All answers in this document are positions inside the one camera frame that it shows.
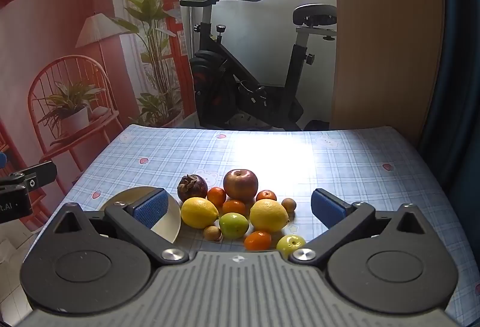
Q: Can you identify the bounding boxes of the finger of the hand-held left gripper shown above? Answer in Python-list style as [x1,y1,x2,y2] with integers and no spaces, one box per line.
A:
[0,161,58,196]

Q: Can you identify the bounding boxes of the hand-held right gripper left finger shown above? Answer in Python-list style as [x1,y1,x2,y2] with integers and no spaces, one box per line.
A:
[52,189,190,264]

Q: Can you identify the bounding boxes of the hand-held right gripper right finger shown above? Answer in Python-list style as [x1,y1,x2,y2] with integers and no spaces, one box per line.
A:
[290,188,428,264]

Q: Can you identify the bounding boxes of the cream round plate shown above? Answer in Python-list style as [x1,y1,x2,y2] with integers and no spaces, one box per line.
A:
[100,186,182,244]

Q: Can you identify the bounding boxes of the dark purple mangosteen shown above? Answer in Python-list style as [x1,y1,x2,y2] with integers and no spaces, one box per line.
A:
[177,174,209,202]

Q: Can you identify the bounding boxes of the yellow lemon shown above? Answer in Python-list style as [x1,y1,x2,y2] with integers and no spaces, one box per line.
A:
[250,199,289,233]
[181,197,219,229]

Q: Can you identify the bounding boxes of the small green fruit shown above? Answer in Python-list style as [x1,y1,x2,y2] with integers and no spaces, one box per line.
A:
[277,234,307,259]
[219,213,250,240]

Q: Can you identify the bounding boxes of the red apple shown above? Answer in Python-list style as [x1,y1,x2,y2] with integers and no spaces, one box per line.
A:
[223,169,259,203]

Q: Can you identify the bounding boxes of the blue plaid tablecloth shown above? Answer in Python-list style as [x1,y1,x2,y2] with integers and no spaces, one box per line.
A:
[22,125,480,327]

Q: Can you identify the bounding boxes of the black shoes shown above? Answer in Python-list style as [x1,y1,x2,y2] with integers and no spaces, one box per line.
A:
[303,120,331,132]

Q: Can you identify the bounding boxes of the black exercise bike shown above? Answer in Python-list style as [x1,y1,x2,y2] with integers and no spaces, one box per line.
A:
[178,0,338,132]

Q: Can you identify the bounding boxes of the wooden cabinet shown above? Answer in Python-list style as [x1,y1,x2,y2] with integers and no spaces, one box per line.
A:
[330,0,447,148]

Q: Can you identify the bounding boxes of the dark blue curtain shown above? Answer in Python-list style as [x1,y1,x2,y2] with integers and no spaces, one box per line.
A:
[418,0,480,208]

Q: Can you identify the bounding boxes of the printed room wall backdrop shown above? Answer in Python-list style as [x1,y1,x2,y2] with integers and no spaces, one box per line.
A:
[0,0,196,234]

